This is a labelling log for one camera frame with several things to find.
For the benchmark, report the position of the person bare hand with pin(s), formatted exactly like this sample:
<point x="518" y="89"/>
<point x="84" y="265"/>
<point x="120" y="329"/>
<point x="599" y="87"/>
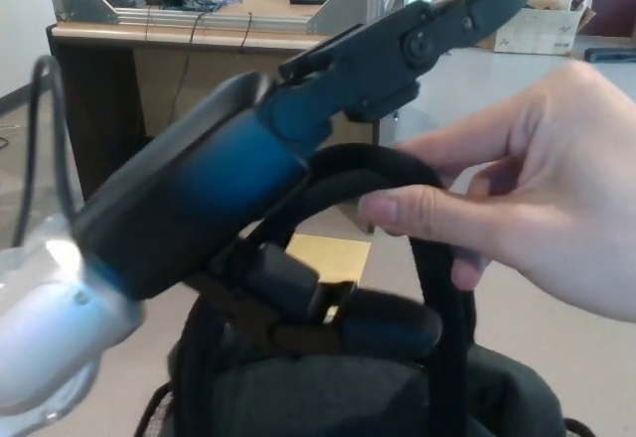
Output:
<point x="546" y="184"/>

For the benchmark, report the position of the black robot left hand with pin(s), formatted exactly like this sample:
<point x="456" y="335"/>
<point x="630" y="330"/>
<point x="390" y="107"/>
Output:
<point x="199" y="198"/>

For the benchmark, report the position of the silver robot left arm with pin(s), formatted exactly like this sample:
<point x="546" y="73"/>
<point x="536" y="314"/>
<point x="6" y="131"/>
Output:
<point x="40" y="318"/>

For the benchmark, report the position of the dark desk with beige top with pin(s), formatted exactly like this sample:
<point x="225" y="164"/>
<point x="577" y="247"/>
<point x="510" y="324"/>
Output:
<point x="99" y="109"/>

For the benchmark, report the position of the dark blue foam piece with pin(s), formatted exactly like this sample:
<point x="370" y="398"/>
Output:
<point x="611" y="54"/>

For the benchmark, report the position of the white cardboard box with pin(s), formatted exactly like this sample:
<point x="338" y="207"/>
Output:
<point x="541" y="35"/>

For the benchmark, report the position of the yellow paper sheet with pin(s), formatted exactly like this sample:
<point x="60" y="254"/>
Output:
<point x="343" y="258"/>

